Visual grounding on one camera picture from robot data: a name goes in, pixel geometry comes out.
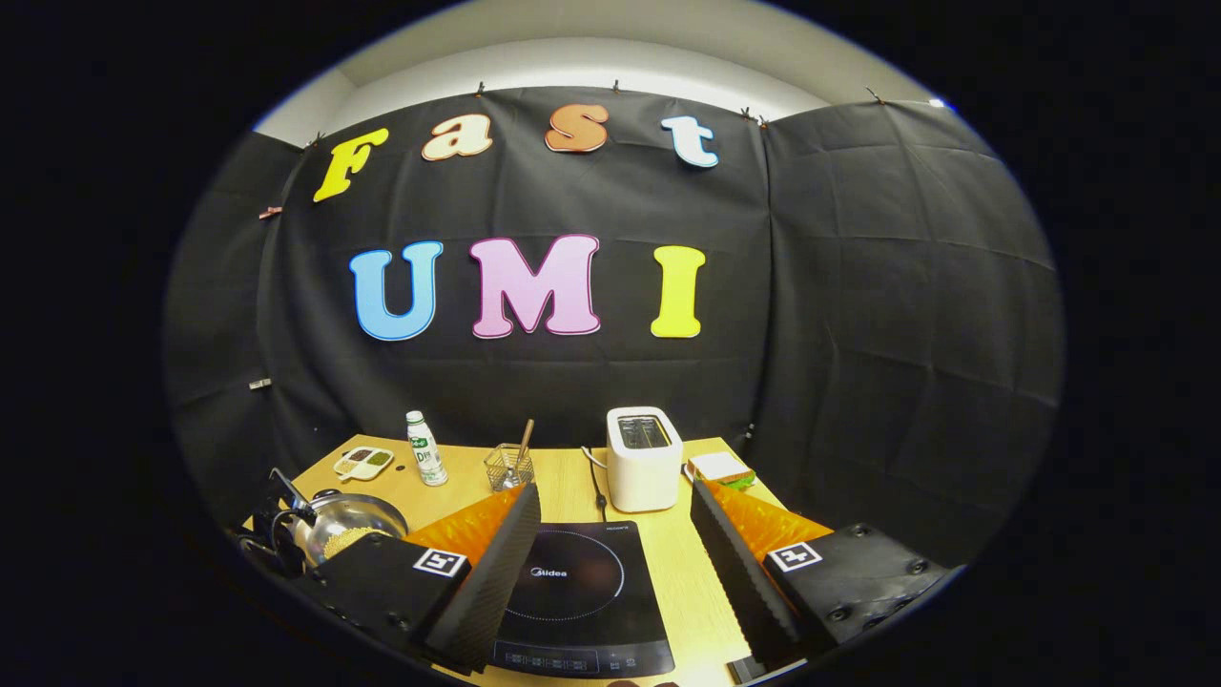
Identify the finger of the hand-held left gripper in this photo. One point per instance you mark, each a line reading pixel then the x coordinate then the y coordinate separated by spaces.
pixel 286 489

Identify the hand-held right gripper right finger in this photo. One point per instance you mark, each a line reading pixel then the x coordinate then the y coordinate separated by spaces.
pixel 739 582

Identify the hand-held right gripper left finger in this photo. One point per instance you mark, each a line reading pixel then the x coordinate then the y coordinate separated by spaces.
pixel 486 582

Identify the stainless steel pot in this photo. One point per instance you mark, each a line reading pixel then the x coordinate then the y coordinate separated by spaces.
pixel 358 515

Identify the black induction cooktop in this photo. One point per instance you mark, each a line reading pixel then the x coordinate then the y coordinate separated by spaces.
pixel 591 611

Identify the pile of yellow soybeans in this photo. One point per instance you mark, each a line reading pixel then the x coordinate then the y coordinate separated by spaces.
pixel 343 542

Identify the white divided bean tray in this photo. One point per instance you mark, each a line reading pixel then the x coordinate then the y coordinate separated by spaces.
pixel 362 464

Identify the sandwich with lettuce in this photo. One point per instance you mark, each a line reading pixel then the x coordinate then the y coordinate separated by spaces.
pixel 720 468

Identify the white bottle with green label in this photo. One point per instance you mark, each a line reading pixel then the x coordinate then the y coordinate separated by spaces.
pixel 429 458

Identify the white toaster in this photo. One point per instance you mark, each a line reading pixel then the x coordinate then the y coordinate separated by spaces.
pixel 644 472

